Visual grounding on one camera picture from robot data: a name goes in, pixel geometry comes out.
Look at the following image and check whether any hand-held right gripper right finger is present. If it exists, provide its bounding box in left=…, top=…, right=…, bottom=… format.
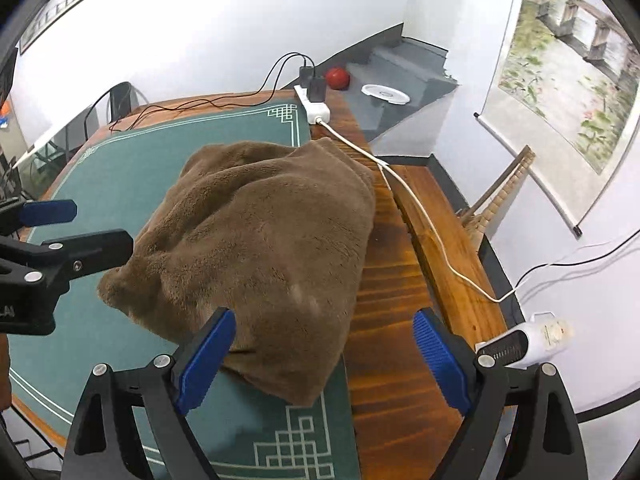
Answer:
left=412, top=308, right=591, bottom=480

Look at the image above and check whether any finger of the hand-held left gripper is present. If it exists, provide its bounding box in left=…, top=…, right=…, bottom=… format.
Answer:
left=0, top=199, right=78, bottom=237
left=0, top=229, right=135, bottom=295

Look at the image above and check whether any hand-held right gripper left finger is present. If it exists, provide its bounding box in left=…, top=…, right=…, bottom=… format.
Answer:
left=60, top=307, right=237, bottom=480

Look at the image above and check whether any brown fleece garment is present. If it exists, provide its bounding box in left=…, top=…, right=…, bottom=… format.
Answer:
left=97, top=137, right=377, bottom=407

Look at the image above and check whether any wooden table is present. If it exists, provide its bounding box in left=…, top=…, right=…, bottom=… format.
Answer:
left=10, top=90, right=511, bottom=480

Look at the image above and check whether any green patterned table mat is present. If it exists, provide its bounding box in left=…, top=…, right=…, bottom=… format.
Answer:
left=7, top=102, right=361, bottom=480

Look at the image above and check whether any white handheld appliance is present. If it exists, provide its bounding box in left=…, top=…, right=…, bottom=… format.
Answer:
left=475, top=312, right=576, bottom=369

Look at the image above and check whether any black chair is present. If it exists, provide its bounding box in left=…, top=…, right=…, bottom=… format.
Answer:
left=82, top=81, right=149, bottom=141

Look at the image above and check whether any wooden slatted rack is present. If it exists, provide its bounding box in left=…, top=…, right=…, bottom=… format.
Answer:
left=459, top=145, right=536, bottom=242

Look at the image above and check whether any white power strip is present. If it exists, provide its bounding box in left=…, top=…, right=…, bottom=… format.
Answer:
left=294, top=84, right=332, bottom=126

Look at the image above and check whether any white round plate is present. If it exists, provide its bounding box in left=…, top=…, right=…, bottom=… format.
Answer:
left=361, top=83, right=411, bottom=106

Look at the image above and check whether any red ball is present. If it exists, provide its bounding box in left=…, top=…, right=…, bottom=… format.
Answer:
left=325, top=66, right=351, bottom=92

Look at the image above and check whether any grey staircase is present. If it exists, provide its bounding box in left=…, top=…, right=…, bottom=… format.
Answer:
left=320, top=22, right=459, bottom=157

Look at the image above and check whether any black metal chair frame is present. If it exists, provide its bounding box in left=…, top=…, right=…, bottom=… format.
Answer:
left=0, top=400, right=66, bottom=476

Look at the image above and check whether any white power cable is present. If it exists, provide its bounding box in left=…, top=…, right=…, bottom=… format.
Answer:
left=315, top=117, right=518, bottom=304

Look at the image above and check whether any black wall cable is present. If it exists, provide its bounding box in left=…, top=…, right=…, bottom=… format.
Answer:
left=512, top=230, right=640, bottom=297

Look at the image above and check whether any black charger cable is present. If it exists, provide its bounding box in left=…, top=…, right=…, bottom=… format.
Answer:
left=107, top=52, right=313, bottom=133
left=165, top=52, right=317, bottom=111

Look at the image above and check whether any framed wall picture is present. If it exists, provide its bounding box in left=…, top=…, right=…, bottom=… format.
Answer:
left=19, top=0, right=91, bottom=56

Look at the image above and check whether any wall scroll painting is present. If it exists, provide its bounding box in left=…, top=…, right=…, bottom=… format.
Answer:
left=474, top=0, right=640, bottom=238

